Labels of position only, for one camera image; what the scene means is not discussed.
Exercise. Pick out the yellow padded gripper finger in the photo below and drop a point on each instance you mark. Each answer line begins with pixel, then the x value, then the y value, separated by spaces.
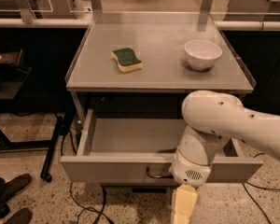
pixel 184 199

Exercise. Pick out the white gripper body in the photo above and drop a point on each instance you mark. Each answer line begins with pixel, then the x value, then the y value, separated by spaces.
pixel 188 173

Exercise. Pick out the grey top drawer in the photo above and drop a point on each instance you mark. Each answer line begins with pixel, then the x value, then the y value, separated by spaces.
pixel 125 152

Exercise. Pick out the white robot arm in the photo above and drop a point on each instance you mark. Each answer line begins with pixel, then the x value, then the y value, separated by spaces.
pixel 212 119

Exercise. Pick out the grey drawer cabinet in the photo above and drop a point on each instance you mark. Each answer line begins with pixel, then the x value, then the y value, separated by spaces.
pixel 156 90

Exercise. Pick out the white bowl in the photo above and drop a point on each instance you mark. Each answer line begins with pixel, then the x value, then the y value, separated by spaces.
pixel 202 54

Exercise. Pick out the green yellow sponge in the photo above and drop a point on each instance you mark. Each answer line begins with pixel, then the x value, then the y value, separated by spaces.
pixel 126 60

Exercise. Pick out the brown shoe lower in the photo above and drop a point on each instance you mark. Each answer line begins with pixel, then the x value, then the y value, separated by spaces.
pixel 23 216

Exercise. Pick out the black cart frame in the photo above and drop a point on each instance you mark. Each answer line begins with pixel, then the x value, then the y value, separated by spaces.
pixel 13 76

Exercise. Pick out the white horizontal rail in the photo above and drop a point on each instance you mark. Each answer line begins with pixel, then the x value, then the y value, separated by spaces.
pixel 44 23

